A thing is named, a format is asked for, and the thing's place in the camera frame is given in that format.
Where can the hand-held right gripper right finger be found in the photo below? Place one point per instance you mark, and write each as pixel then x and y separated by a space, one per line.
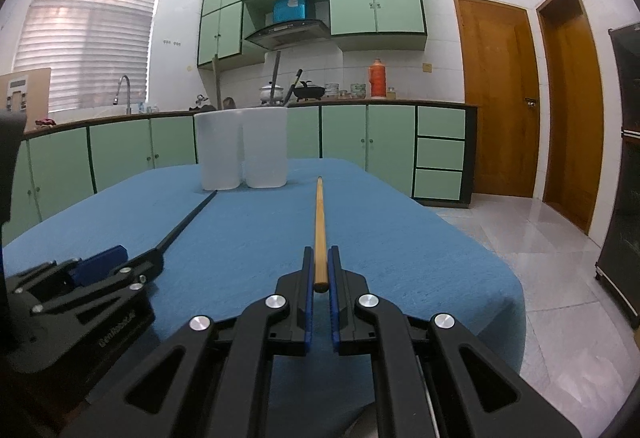
pixel 334 308

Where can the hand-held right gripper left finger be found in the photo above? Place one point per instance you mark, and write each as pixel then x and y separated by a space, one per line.
pixel 309 308

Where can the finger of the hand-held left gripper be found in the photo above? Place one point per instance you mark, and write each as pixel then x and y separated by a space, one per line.
pixel 102 263
pixel 135 277

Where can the thick wooden chopstick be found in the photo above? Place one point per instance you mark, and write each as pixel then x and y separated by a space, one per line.
pixel 320 238

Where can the black chopstick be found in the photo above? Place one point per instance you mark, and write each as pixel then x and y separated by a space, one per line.
pixel 187 224

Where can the blue tablecloth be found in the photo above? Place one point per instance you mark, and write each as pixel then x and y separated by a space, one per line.
pixel 400 268

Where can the red cloth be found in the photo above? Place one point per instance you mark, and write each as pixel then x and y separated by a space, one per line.
pixel 46 121

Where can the chrome kitchen faucet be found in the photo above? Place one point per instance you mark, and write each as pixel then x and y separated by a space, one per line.
pixel 128 93

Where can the green kitchen base cabinets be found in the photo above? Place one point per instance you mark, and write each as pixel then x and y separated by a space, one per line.
pixel 390 138

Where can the cardboard box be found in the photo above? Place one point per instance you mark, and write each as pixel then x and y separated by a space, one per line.
pixel 35 93

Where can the metal kettle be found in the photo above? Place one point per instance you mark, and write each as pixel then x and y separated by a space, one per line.
pixel 202 102

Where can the metal spoon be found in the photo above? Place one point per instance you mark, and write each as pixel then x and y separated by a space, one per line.
pixel 229 104

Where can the black wok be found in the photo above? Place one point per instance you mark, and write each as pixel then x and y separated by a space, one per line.
pixel 310 91

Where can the stack of bowls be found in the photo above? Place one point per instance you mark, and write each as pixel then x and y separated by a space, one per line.
pixel 333 91

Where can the silver cooking pot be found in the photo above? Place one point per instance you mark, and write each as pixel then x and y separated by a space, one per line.
pixel 270 94

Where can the patterned bowl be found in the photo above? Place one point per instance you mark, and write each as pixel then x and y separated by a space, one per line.
pixel 358 91

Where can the window blinds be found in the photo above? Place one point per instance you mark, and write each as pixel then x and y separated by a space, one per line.
pixel 85 43

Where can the orange thermos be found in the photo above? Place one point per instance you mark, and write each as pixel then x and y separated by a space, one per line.
pixel 377 78

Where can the black range hood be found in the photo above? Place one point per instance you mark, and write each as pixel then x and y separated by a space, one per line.
pixel 290 33

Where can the blue box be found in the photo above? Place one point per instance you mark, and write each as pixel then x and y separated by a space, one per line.
pixel 289 8

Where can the black cabinet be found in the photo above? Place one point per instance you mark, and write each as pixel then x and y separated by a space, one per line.
pixel 625 193

